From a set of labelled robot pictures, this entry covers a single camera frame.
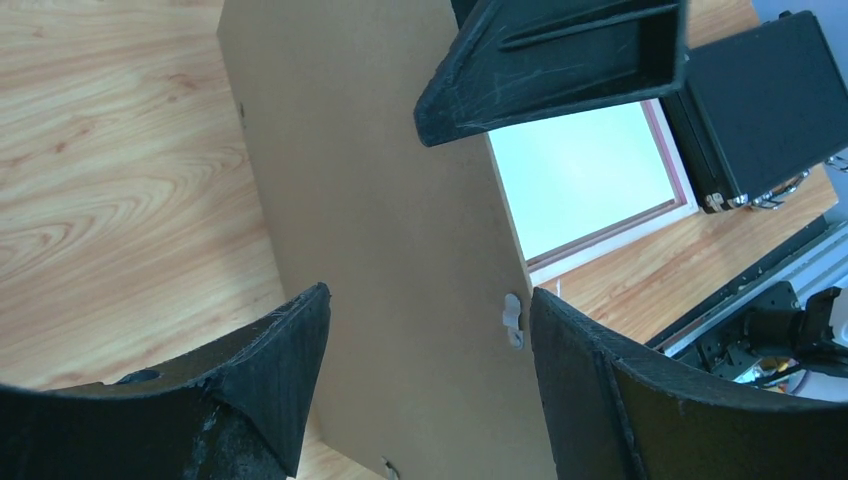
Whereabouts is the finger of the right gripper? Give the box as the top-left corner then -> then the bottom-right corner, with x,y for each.
413,0 -> 688,147

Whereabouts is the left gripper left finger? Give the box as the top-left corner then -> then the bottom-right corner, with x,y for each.
1,283 -> 331,479

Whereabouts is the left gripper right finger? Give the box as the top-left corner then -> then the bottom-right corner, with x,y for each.
530,288 -> 847,479

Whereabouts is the Great Wall photo print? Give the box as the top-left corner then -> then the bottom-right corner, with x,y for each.
488,103 -> 676,260

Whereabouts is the grey backing board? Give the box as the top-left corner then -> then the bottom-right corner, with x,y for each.
217,1 -> 556,479

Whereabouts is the wooden picture frame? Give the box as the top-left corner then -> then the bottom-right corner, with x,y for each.
525,99 -> 698,285

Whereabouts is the black poker chip case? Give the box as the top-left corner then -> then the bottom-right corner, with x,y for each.
660,11 -> 847,214

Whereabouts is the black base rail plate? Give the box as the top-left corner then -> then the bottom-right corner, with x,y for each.
648,220 -> 847,393

